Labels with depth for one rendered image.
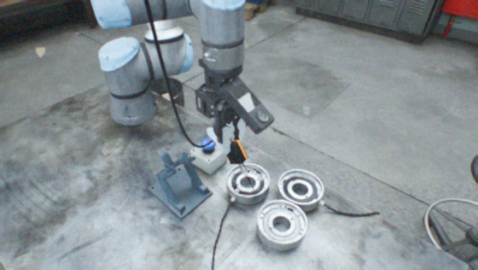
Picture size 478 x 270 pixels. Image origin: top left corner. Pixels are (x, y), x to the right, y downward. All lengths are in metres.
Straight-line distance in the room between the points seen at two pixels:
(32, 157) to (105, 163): 0.21
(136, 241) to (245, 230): 0.23
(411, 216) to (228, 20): 1.62
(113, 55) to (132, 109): 0.17
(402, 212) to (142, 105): 1.48
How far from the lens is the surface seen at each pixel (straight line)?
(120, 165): 0.88
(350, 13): 4.04
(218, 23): 0.50
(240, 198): 0.71
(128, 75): 0.93
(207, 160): 0.77
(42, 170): 0.96
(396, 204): 1.94
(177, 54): 0.95
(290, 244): 0.65
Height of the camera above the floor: 1.39
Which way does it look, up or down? 40 degrees down
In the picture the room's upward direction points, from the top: straight up
